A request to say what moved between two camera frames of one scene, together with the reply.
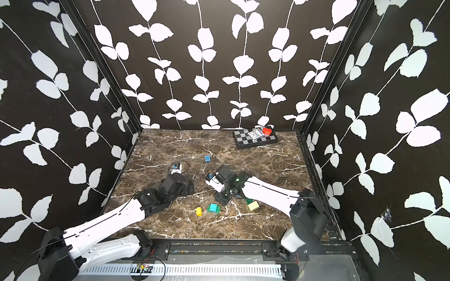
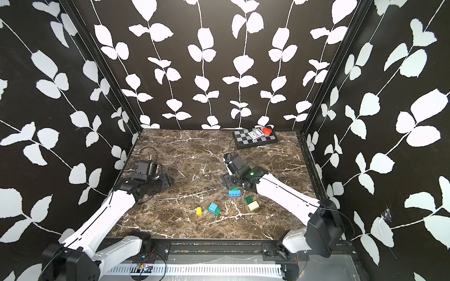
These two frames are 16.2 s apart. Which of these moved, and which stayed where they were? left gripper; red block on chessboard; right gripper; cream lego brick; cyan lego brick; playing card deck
Moved: right gripper; left gripper
Stayed: playing card deck; cream lego brick; red block on chessboard; cyan lego brick
